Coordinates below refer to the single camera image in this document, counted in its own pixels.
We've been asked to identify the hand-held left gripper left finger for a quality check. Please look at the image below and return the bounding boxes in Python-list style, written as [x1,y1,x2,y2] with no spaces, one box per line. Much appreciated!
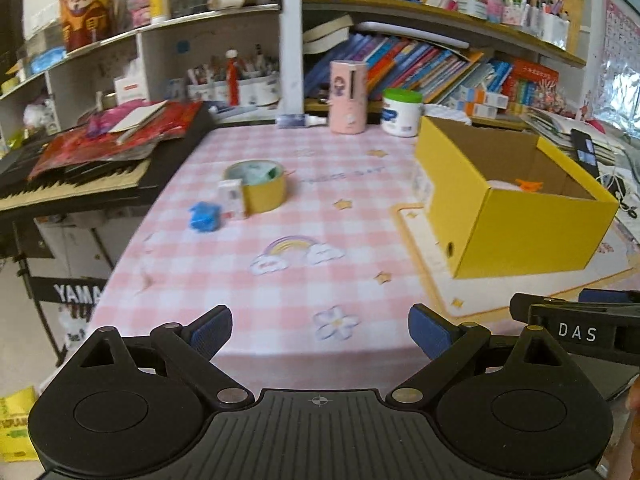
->
[80,304,251,409]

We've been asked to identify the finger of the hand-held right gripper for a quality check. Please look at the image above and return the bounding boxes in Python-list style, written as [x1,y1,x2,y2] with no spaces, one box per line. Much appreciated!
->
[510,292,640,356]
[579,288,640,306]

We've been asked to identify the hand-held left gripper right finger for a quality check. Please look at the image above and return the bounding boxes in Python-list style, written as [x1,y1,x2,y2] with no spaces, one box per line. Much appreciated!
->
[391,303,571,408]

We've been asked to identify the yellow cardboard box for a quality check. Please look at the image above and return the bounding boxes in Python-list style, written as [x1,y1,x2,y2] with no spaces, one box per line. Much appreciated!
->
[414,116,620,280]

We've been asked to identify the blue toy car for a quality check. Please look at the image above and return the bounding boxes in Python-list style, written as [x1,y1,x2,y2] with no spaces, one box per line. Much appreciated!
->
[189,201,221,232]

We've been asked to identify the pink chick plush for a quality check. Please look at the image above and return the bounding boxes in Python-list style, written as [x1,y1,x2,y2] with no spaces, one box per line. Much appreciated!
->
[487,177,544,194]

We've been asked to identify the small white box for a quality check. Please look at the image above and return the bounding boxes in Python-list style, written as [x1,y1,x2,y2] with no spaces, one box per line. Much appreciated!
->
[217,180,248,221]

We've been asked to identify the yellow tape roll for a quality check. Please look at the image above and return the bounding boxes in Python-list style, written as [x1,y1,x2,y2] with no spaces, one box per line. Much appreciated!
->
[222,160,287,215]

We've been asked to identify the person's right forearm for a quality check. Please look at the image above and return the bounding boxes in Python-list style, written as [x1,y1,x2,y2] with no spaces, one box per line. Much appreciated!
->
[615,380,640,480]

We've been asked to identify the pink checked tablecloth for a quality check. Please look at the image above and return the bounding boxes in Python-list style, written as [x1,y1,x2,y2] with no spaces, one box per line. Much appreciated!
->
[82,122,640,386]

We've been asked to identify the orange-bordered desk mat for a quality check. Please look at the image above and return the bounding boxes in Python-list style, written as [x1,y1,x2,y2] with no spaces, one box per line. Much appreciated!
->
[390,202,640,323]

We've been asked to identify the black smartphone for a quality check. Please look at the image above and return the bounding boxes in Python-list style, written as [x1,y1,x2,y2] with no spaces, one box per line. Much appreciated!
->
[570,129,599,179]

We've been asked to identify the black keyboard stand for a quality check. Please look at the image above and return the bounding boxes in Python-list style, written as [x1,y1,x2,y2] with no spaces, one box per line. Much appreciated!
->
[12,210,108,361]

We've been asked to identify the white floor cabinet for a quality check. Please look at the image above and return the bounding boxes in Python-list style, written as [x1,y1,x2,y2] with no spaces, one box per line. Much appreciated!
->
[35,212,151,286]

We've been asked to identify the pile of papers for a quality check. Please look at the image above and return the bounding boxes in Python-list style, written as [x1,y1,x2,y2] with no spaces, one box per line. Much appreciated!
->
[520,107,640,161]

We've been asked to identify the silver foil sheet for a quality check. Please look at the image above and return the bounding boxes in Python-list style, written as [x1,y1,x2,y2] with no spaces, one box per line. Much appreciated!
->
[597,52,640,138]

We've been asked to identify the black electronic keyboard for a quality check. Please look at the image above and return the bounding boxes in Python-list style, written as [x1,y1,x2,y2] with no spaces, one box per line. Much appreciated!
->
[0,105,213,213]

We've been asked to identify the yellow plastic bag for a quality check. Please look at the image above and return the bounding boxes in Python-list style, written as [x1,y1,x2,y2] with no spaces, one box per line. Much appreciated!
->
[0,385,41,463]

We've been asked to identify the white jar green lid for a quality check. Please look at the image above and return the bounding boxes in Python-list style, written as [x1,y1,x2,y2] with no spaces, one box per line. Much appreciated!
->
[381,88,425,138]

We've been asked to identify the red plastic bags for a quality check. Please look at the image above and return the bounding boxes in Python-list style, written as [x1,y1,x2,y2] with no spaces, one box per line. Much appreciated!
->
[27,101,203,181]

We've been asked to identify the red boxed book set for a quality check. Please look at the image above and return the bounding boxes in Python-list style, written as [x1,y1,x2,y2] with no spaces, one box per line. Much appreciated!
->
[502,57,561,111]

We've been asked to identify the small glue bottle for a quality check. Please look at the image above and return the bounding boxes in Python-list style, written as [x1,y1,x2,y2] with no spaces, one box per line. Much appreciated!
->
[276,114,328,129]

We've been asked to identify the stack of small medicine boxes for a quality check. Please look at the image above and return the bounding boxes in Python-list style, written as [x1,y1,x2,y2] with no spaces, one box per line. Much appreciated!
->
[452,85,508,118]

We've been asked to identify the beige card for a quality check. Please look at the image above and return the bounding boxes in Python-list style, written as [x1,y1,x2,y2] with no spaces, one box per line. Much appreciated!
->
[107,100,168,133]

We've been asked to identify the pink humidifier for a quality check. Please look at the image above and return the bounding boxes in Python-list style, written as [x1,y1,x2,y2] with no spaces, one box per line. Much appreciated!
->
[328,60,368,135]

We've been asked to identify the white pen organizer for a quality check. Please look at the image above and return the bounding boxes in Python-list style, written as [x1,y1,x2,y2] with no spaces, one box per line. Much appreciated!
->
[187,72,281,108]

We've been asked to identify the red tassel pen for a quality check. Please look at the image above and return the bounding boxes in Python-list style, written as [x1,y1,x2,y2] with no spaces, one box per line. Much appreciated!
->
[225,50,241,106]

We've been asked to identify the white box red label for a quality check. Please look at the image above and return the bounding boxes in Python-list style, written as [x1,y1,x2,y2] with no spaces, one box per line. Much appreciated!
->
[114,60,150,106]

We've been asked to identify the row of leaning picture books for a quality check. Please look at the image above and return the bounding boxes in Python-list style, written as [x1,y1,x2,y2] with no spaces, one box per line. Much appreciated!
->
[305,32,493,106]

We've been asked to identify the clear plastic bag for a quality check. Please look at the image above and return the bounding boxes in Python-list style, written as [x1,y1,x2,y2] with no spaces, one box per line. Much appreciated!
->
[22,100,56,133]

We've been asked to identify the row of shelf pen cups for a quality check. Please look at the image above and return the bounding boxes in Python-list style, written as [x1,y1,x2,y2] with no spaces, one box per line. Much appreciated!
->
[500,0,571,51]

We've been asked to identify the wooden bookshelf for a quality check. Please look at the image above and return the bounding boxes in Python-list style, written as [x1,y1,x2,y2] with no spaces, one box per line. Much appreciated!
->
[279,0,593,128]

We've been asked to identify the white shelf unit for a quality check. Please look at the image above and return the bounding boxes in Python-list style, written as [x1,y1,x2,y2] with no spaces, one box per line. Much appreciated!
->
[0,2,283,136]

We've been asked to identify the white rolled paper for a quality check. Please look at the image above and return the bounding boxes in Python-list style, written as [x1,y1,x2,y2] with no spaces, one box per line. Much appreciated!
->
[355,20,481,48]

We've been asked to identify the stacked thick books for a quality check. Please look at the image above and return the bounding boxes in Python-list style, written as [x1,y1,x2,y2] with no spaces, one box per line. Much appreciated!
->
[302,15,353,56]

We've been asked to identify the blue packet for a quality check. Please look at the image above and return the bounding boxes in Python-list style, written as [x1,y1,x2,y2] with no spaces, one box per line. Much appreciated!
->
[27,46,68,76]

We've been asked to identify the pink packet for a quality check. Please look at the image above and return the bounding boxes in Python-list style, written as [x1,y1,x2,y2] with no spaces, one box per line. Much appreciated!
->
[127,0,153,28]

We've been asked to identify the fortune god figure box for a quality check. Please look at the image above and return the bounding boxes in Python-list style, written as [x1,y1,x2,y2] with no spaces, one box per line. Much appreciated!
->
[59,0,113,53]

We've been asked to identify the white charging cable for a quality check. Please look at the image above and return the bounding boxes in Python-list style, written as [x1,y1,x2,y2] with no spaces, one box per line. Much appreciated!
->
[597,172,640,221]

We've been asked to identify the wall chart poster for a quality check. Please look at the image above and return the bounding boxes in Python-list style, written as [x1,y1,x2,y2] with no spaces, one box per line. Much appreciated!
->
[600,0,640,61]

